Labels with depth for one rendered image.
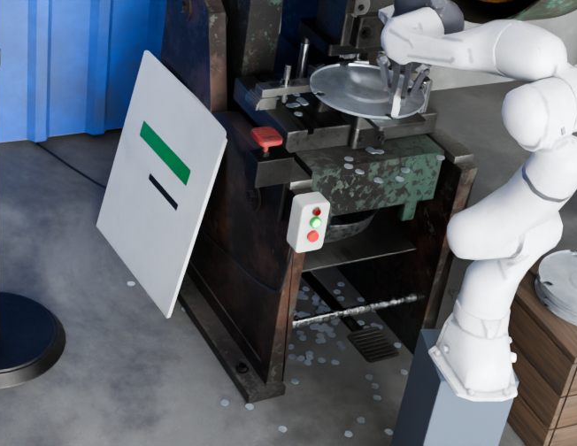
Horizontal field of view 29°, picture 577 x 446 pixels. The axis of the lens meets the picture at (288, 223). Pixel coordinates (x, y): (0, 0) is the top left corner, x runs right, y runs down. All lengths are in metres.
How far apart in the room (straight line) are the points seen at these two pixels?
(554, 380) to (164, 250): 1.13
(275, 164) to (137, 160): 0.82
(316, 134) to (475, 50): 0.66
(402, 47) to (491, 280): 0.52
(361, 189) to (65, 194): 1.23
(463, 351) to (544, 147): 0.53
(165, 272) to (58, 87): 0.98
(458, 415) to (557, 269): 0.64
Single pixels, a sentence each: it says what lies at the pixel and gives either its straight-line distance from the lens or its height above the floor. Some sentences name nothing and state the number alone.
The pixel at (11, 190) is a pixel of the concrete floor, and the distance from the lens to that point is 3.70.
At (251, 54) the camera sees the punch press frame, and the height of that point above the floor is 0.76.
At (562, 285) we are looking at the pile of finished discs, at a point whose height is 0.40.
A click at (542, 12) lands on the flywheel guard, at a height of 1.03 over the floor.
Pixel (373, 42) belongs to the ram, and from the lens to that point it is 2.74.
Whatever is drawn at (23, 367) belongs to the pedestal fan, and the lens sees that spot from 2.95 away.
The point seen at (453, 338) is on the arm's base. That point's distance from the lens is 2.43.
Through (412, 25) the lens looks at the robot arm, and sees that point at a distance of 2.33.
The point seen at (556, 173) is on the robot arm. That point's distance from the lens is 2.11.
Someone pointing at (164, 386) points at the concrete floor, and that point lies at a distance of 2.96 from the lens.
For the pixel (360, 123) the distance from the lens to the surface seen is 2.75.
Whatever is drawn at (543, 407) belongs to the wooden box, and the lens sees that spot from 2.93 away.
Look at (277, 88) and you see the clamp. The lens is 2.78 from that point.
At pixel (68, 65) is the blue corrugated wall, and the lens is 3.87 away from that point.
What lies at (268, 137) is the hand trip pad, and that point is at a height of 0.76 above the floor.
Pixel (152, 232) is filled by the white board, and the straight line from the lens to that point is 3.23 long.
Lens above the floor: 1.97
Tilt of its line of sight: 33 degrees down
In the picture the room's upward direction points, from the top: 9 degrees clockwise
